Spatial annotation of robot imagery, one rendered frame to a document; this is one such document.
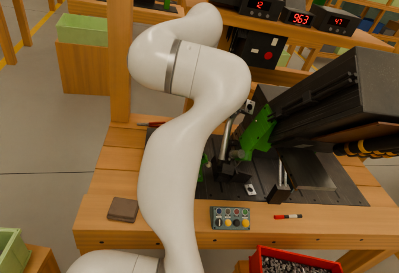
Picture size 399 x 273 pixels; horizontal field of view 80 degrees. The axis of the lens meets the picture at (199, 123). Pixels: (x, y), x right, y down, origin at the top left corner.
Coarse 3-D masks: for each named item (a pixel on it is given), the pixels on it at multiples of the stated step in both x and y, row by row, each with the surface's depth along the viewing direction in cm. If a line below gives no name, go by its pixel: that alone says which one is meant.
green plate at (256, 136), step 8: (264, 112) 94; (272, 112) 91; (264, 120) 93; (272, 120) 88; (248, 128) 102; (256, 128) 96; (264, 128) 91; (272, 128) 89; (240, 136) 105; (248, 136) 100; (256, 136) 94; (264, 136) 91; (240, 144) 103; (248, 144) 98; (256, 144) 93; (264, 144) 96
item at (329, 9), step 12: (252, 0) 86; (264, 0) 87; (276, 0) 87; (240, 12) 89; (252, 12) 88; (264, 12) 89; (276, 12) 90; (312, 12) 100; (324, 12) 93; (336, 12) 92; (348, 12) 100; (312, 24) 99; (324, 24) 94; (336, 24) 95; (348, 24) 95; (348, 36) 99
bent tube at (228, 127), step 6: (246, 102) 95; (252, 102) 96; (240, 108) 99; (246, 108) 95; (252, 108) 96; (228, 120) 107; (228, 126) 106; (228, 132) 106; (228, 138) 105; (222, 144) 105; (222, 150) 104; (222, 156) 103
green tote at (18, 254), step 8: (0, 232) 69; (8, 232) 69; (16, 232) 69; (0, 240) 72; (8, 240) 72; (16, 240) 69; (0, 248) 75; (8, 248) 66; (16, 248) 70; (24, 248) 75; (0, 256) 64; (8, 256) 67; (16, 256) 70; (24, 256) 76; (0, 264) 63; (8, 264) 67; (16, 264) 71; (24, 264) 76; (0, 272) 64; (8, 272) 68; (16, 272) 72
